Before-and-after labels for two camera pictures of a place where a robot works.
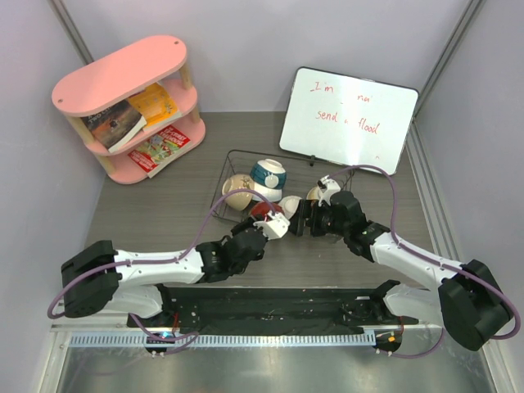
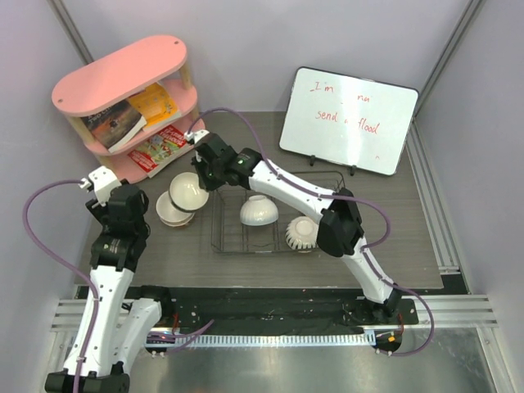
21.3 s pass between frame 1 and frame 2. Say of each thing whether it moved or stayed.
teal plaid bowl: moved
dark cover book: stayed
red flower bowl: moved
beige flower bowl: moved
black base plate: stayed
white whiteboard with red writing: stayed
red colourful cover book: stayed
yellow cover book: stayed
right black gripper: moved
